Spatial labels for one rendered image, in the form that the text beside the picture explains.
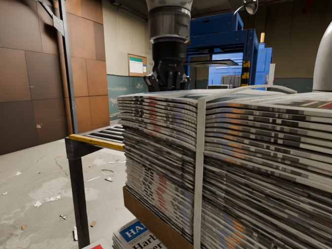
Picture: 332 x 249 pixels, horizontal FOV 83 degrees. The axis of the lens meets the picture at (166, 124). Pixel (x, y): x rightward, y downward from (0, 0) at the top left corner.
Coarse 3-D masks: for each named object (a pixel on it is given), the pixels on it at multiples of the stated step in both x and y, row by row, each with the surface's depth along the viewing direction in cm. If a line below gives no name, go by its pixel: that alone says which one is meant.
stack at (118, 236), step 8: (128, 224) 34; (136, 224) 34; (120, 232) 32; (128, 232) 32; (136, 232) 32; (144, 232) 32; (104, 240) 31; (120, 240) 31; (128, 240) 30; (136, 240) 30; (144, 240) 30; (152, 240) 30; (88, 248) 29; (96, 248) 29; (104, 248) 29; (120, 248) 30; (128, 248) 29; (136, 248) 29; (144, 248) 29; (152, 248) 29; (160, 248) 29
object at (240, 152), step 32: (288, 96) 24; (320, 96) 24; (256, 128) 15; (288, 128) 13; (320, 128) 12; (256, 160) 15; (288, 160) 14; (320, 160) 12; (256, 192) 16; (288, 192) 14; (320, 192) 13; (224, 224) 20; (256, 224) 16; (288, 224) 14; (320, 224) 13
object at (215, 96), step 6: (258, 84) 27; (264, 84) 27; (270, 84) 28; (228, 90) 22; (234, 90) 22; (240, 90) 22; (288, 90) 35; (294, 90) 36; (210, 96) 19; (216, 96) 19; (222, 96) 20
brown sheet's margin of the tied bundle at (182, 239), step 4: (180, 236) 25; (180, 240) 25; (184, 240) 24; (180, 244) 25; (184, 244) 24; (188, 244) 24; (180, 248) 25; (184, 248) 24; (188, 248) 24; (192, 248) 23
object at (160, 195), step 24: (120, 96) 32; (144, 96) 26; (168, 96) 24; (192, 96) 24; (120, 120) 33; (144, 120) 27; (168, 120) 23; (144, 144) 29; (168, 144) 24; (144, 168) 30; (168, 168) 25; (144, 192) 31; (168, 192) 26; (168, 216) 27
